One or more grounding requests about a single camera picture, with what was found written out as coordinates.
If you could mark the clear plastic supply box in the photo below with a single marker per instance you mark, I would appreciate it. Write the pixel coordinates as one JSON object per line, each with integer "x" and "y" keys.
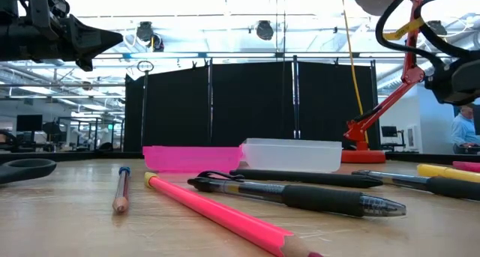
{"x": 292, "y": 156}

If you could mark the pink plastic basket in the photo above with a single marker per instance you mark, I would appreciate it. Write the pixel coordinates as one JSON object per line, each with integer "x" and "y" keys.
{"x": 187, "y": 159}

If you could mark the pink pencil with yellow eraser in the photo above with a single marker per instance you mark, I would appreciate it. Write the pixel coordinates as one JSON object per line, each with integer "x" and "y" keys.
{"x": 225, "y": 216}

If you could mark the yellow marker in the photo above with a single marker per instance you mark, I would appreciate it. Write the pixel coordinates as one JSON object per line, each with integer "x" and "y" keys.
{"x": 403, "y": 29}

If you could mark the black ceiling spotlight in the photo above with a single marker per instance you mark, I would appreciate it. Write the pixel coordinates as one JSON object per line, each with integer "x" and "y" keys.
{"x": 264, "y": 30}
{"x": 145, "y": 31}

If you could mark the black marker pen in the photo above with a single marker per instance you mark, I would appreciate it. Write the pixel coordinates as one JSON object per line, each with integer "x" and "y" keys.
{"x": 318, "y": 178}

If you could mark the black gel pen clear barrel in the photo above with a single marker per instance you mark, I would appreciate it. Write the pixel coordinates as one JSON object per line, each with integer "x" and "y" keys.
{"x": 450, "y": 186}
{"x": 318, "y": 201}

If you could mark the red desk lamp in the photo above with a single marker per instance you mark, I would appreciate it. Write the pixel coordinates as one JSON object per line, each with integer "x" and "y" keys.
{"x": 362, "y": 156}

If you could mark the black computer monitor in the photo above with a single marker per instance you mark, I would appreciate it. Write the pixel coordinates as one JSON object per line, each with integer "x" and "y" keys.
{"x": 389, "y": 131}
{"x": 29, "y": 123}

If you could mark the person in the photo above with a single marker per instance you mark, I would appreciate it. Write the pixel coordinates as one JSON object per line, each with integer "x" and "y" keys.
{"x": 463, "y": 131}

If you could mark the pencil with blue cap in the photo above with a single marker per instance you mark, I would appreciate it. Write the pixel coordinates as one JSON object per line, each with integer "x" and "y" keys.
{"x": 122, "y": 191}

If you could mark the pink highlighter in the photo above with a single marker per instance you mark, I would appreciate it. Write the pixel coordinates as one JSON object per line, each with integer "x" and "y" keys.
{"x": 468, "y": 166}

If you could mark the yellow highlighter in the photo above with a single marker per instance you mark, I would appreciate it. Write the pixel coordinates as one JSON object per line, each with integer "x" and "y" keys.
{"x": 442, "y": 171}

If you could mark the black folding partition screen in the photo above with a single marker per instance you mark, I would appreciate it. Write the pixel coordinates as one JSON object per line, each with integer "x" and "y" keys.
{"x": 251, "y": 107}

